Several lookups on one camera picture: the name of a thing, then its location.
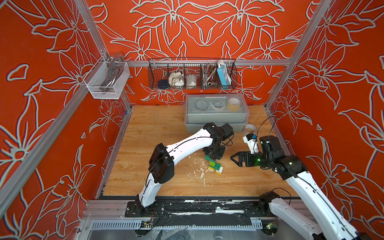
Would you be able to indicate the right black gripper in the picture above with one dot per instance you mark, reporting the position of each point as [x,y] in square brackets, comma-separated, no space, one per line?
[241,157]

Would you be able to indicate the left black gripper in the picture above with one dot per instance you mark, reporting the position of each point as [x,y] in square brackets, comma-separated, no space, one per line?
[219,156]

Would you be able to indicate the dark green long lego brick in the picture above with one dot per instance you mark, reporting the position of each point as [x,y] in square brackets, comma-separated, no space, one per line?
[215,167]

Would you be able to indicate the white lego brick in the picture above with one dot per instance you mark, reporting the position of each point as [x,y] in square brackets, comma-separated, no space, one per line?
[219,171]

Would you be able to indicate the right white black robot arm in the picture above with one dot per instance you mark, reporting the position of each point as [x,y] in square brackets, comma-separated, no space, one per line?
[328,223]

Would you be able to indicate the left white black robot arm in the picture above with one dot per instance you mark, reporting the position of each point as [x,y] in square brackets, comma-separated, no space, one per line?
[211,139]

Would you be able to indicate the clear tape roll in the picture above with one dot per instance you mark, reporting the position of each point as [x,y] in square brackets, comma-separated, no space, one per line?
[249,129]

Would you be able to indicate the grey plastic storage box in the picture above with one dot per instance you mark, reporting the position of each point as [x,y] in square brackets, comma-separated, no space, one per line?
[218,109]

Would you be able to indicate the blue white box in basket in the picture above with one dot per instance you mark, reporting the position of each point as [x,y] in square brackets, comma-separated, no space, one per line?
[224,77]

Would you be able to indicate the white crumpled bag in basket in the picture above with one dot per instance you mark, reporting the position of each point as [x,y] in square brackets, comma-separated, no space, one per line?
[176,79]

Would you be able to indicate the black wire basket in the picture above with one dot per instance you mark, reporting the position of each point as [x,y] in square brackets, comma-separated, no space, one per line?
[199,73]

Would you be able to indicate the clear plastic wall bin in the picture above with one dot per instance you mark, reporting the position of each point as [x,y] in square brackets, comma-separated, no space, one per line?
[108,78]

